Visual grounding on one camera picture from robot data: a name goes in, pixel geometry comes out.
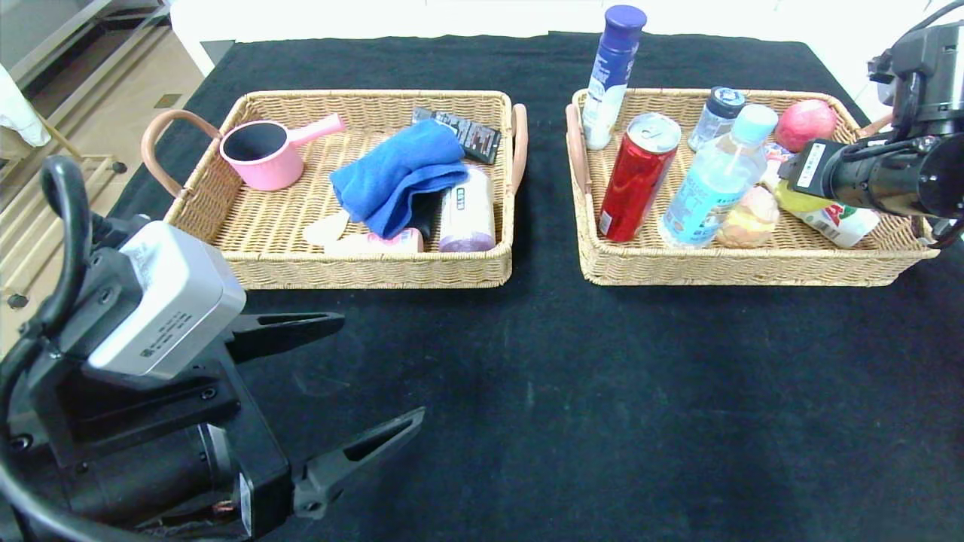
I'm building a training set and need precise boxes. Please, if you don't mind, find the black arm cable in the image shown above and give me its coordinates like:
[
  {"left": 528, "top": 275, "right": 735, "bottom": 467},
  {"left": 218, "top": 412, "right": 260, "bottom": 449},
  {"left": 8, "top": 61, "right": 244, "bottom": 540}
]
[
  {"left": 911, "top": 0, "right": 964, "bottom": 35},
  {"left": 0, "top": 156, "right": 249, "bottom": 542}
]

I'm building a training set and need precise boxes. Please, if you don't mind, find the bread bun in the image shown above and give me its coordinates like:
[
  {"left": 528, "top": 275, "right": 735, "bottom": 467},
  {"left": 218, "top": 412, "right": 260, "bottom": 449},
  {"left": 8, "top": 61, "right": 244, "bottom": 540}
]
[{"left": 714, "top": 187, "right": 781, "bottom": 250}]

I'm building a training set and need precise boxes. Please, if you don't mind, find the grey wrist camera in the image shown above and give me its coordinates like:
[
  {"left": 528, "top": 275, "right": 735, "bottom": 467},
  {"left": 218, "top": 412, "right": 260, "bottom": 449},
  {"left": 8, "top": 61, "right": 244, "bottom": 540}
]
[
  {"left": 868, "top": 49, "right": 898, "bottom": 106},
  {"left": 85, "top": 221, "right": 249, "bottom": 380}
]

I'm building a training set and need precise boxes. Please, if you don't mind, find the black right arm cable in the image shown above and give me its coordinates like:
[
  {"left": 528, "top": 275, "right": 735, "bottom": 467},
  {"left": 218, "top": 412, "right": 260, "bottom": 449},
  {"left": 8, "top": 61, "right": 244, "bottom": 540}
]
[{"left": 911, "top": 0, "right": 964, "bottom": 35}]

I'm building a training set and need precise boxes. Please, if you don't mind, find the black table cloth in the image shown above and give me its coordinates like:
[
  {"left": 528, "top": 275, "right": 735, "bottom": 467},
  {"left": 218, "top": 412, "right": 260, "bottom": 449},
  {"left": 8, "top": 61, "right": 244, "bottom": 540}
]
[{"left": 0, "top": 32, "right": 964, "bottom": 542}]

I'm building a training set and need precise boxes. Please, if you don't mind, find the white hanging cloth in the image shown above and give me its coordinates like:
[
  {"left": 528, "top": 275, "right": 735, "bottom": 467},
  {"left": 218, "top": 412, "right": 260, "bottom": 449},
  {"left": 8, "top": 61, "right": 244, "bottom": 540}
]
[{"left": 0, "top": 64, "right": 55, "bottom": 149}]

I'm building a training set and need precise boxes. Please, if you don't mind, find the wooden rolling rack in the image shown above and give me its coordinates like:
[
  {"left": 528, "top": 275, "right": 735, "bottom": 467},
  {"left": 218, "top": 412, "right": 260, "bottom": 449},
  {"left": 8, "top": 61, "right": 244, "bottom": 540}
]
[{"left": 0, "top": 113, "right": 129, "bottom": 311}]

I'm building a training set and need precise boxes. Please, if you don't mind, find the cream spoon teal handle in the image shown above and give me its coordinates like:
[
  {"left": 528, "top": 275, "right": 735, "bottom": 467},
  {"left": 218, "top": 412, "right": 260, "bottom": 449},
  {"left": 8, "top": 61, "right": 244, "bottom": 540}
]
[{"left": 304, "top": 210, "right": 352, "bottom": 246}]

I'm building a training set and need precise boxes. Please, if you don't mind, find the yellow lemon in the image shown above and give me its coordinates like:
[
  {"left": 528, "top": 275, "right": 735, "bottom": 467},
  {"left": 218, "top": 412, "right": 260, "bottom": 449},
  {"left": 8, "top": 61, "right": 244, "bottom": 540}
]
[{"left": 774, "top": 181, "right": 834, "bottom": 216}]

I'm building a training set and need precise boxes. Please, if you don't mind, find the water bottle blue cap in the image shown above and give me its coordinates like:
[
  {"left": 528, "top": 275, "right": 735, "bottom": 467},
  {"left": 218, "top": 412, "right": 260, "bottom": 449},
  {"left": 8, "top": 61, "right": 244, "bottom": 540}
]
[{"left": 659, "top": 104, "right": 779, "bottom": 250}]

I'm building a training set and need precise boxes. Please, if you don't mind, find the beige shelf unit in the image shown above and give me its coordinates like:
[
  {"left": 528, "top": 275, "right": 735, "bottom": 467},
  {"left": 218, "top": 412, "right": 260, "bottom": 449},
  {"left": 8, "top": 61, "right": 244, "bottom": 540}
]
[{"left": 0, "top": 0, "right": 174, "bottom": 99}]

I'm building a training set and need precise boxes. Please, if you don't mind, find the tall white bottle purple cap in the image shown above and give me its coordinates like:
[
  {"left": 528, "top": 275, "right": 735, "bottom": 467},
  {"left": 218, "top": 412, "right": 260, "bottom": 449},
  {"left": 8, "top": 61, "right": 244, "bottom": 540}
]
[{"left": 581, "top": 6, "right": 648, "bottom": 151}]

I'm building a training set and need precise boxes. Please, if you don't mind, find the black barcode packet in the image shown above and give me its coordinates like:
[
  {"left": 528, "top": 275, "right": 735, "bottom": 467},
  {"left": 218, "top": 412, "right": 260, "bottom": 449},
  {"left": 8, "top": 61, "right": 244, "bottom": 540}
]
[{"left": 411, "top": 108, "right": 502, "bottom": 166}]

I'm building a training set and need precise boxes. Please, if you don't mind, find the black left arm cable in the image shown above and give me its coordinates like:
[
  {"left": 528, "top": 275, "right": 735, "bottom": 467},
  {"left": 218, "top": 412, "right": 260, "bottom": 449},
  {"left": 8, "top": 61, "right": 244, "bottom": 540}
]
[{"left": 0, "top": 156, "right": 249, "bottom": 542}]

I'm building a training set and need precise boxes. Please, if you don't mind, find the blue towel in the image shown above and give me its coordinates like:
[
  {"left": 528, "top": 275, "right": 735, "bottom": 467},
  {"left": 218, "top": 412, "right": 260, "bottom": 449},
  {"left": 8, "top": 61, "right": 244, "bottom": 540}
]
[{"left": 330, "top": 119, "right": 470, "bottom": 240}]

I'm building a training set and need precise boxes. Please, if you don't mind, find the wicker basket holding household items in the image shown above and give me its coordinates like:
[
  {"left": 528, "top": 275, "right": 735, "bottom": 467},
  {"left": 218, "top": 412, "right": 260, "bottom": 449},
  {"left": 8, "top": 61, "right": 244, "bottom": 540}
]
[{"left": 142, "top": 90, "right": 529, "bottom": 291}]

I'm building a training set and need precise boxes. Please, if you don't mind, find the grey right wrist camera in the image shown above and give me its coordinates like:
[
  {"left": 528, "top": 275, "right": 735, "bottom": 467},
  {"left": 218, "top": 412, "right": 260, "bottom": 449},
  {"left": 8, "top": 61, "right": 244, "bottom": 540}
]
[{"left": 868, "top": 49, "right": 898, "bottom": 106}]

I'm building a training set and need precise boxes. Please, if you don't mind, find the black glasses case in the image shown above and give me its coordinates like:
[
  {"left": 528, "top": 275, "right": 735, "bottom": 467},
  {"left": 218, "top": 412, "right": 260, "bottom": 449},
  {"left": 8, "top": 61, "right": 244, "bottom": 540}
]
[{"left": 409, "top": 192, "right": 445, "bottom": 242}]

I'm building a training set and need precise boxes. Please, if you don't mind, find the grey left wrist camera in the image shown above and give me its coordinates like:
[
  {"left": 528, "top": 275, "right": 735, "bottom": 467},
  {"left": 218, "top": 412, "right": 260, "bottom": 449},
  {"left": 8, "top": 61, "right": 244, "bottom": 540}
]
[{"left": 85, "top": 221, "right": 249, "bottom": 380}]

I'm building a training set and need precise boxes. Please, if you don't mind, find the white AD milk bottle pack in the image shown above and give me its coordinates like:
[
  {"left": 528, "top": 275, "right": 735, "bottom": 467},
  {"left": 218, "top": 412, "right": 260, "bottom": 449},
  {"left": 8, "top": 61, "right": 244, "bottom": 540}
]
[{"left": 761, "top": 161, "right": 880, "bottom": 250}]

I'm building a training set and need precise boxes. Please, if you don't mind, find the small clear bottle dark cap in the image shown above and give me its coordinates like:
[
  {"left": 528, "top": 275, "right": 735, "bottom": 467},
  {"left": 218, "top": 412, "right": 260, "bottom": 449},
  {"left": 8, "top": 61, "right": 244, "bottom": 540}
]
[{"left": 687, "top": 87, "right": 746, "bottom": 154}]

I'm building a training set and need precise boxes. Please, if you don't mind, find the red soda can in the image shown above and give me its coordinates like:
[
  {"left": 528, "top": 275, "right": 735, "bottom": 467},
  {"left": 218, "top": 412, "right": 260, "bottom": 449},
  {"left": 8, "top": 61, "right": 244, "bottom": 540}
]
[{"left": 597, "top": 113, "right": 682, "bottom": 244}]

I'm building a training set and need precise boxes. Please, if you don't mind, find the red apple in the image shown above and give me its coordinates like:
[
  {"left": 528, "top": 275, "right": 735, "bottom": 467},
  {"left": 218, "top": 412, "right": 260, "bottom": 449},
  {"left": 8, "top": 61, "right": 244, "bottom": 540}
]
[{"left": 774, "top": 100, "right": 838, "bottom": 154}]

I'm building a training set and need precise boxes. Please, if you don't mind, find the purple bin bag roll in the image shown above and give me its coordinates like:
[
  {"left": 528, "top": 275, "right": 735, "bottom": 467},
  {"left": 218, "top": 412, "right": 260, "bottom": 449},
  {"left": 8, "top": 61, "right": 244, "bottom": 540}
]
[{"left": 439, "top": 166, "right": 498, "bottom": 254}]

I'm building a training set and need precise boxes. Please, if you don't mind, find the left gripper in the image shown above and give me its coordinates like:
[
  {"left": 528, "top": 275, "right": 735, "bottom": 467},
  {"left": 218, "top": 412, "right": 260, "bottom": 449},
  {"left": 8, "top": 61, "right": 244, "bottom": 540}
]
[{"left": 63, "top": 311, "right": 426, "bottom": 542}]

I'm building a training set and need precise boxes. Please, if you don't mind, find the wicker basket holding food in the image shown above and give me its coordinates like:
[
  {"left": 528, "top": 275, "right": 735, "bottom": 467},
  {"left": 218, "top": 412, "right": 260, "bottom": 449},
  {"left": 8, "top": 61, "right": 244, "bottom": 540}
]
[{"left": 565, "top": 89, "right": 942, "bottom": 288}]

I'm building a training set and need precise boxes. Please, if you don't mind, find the pink saucepan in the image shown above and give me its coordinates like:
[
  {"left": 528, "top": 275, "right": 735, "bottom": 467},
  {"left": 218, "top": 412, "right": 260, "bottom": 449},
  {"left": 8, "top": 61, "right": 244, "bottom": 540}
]
[{"left": 220, "top": 114, "right": 348, "bottom": 192}]

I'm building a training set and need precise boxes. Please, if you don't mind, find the pink lotion bottle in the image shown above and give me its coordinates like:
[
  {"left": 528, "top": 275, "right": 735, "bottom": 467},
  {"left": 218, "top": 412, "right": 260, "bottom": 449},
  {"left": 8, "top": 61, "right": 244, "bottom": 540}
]
[{"left": 324, "top": 228, "right": 425, "bottom": 255}]

